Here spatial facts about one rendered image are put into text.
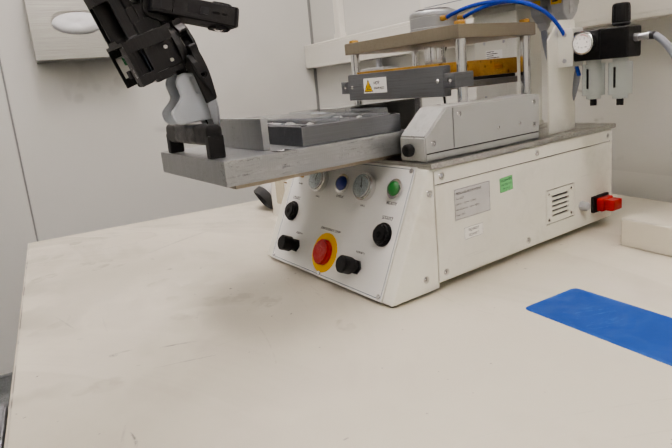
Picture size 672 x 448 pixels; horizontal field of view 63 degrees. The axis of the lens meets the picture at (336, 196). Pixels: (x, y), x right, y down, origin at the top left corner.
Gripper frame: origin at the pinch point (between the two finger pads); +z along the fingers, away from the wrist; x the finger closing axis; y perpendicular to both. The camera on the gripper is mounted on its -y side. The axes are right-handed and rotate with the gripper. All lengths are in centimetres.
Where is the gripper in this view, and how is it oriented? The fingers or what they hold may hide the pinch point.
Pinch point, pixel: (216, 125)
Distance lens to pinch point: 74.3
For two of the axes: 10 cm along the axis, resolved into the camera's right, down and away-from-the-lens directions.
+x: 5.8, 1.2, -8.1
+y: -7.3, 5.1, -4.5
